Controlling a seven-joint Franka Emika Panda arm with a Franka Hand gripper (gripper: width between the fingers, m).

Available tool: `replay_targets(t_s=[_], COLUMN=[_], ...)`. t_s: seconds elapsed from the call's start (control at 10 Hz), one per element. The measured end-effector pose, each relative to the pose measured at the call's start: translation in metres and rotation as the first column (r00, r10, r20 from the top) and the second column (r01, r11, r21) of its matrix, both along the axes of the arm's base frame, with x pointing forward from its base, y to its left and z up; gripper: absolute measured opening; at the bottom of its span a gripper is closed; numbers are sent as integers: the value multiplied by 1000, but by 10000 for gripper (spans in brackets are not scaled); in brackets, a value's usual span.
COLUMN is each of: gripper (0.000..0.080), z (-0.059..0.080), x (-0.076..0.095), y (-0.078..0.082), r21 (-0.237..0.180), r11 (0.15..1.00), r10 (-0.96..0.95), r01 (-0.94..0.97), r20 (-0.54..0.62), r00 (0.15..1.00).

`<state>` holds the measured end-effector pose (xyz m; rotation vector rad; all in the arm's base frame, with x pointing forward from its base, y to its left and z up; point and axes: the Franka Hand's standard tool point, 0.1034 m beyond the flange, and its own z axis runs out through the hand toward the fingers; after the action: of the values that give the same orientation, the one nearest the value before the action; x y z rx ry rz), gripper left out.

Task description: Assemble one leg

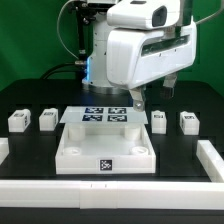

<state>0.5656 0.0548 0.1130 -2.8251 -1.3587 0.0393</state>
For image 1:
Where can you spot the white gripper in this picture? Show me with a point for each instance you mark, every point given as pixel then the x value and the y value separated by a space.
pixel 135 58

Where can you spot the white square tabletop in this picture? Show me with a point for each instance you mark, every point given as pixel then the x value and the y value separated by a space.
pixel 105 149

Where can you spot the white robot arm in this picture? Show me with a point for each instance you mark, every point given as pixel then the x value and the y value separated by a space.
pixel 94 12

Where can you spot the white sheet with markers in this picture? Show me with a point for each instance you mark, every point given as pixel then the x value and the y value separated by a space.
pixel 73 114

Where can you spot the white front fence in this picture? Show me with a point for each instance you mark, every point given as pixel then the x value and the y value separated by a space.
pixel 112 194

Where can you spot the white left fence piece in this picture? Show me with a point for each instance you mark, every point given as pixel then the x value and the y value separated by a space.
pixel 4 149

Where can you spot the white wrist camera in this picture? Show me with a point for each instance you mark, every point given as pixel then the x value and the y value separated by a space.
pixel 144 14

